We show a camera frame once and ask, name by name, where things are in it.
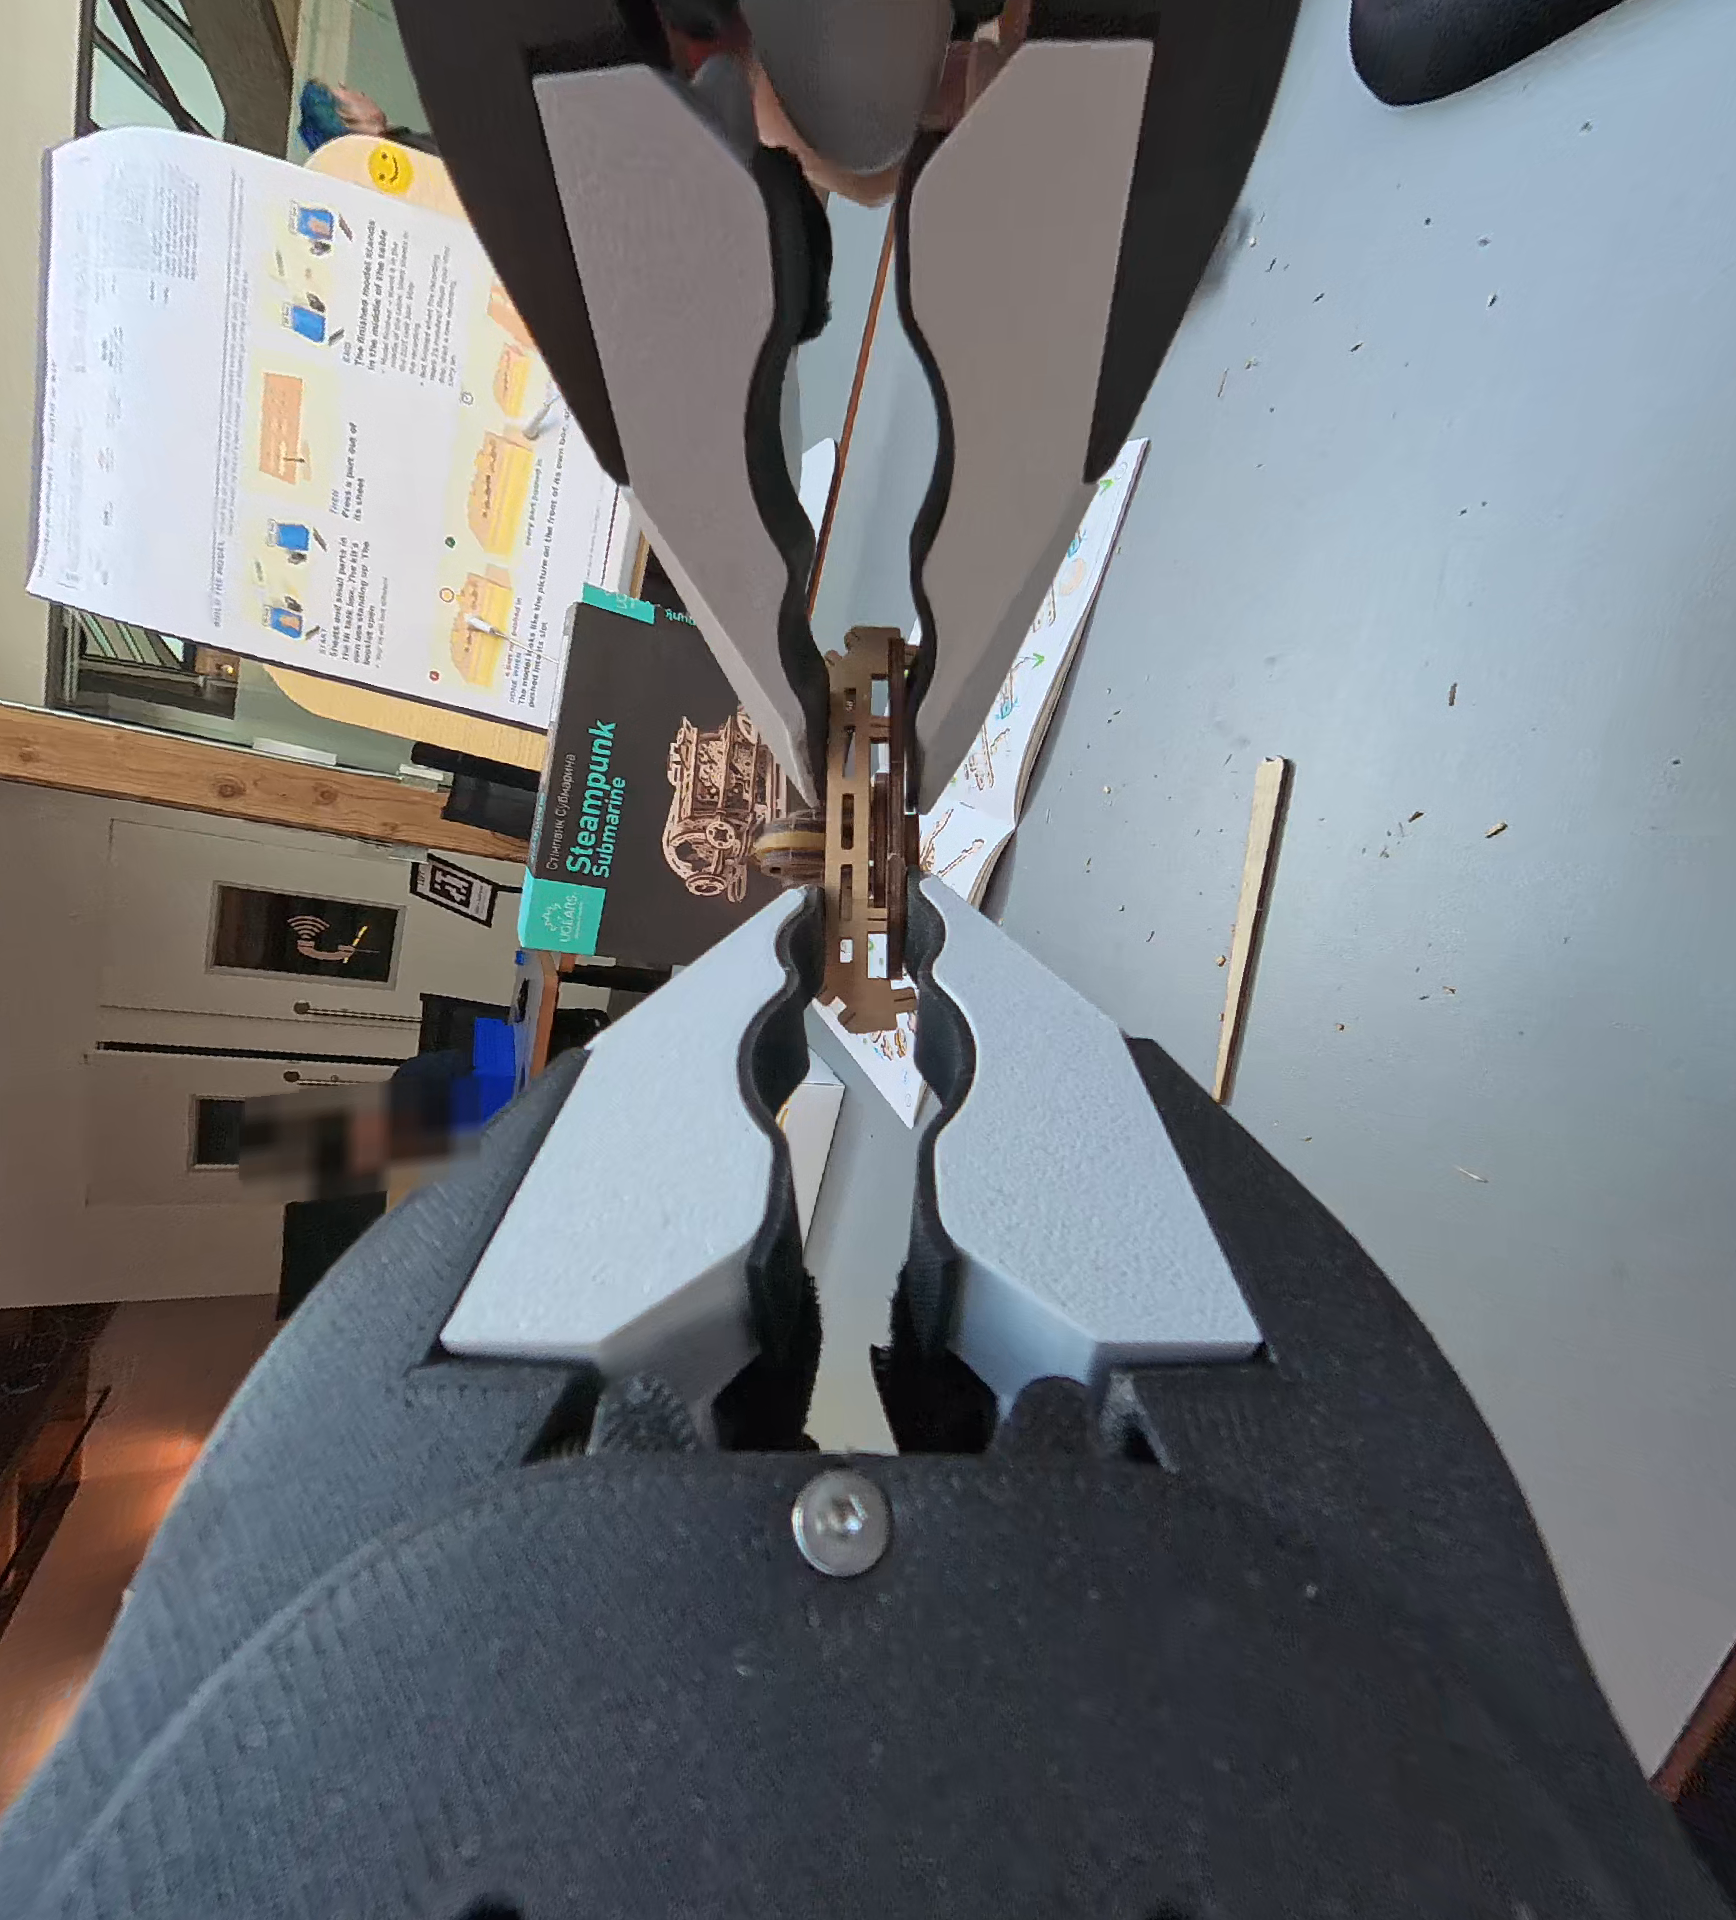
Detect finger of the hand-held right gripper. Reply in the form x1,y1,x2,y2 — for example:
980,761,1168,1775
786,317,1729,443
531,64,837,811
890,34,1158,812

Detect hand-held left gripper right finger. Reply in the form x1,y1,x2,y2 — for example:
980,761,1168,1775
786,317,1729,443
879,872,1271,1455

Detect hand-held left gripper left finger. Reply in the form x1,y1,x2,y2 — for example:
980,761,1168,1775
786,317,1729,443
435,889,821,1455

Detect wooden model assembly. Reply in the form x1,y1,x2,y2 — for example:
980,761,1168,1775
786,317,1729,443
747,627,930,1038

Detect blue plastic bin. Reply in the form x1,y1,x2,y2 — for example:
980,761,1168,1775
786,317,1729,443
453,1012,539,1129

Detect flat wooden stick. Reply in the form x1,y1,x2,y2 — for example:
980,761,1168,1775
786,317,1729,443
1209,754,1293,1108

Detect illustrated instruction sheet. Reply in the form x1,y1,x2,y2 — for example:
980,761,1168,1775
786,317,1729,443
23,127,648,739

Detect white assembly booklet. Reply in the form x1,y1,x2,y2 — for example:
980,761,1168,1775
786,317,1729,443
868,435,1155,1129

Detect black product box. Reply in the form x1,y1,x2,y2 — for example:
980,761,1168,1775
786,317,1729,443
514,585,825,971

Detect white phone booth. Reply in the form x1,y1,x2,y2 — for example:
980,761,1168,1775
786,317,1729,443
0,772,539,1309

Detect wooden beam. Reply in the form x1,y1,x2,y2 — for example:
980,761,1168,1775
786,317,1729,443
0,682,539,865

